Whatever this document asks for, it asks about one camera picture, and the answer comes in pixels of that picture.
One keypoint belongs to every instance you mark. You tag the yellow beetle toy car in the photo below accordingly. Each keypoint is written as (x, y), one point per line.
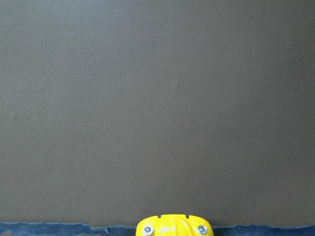
(174, 225)

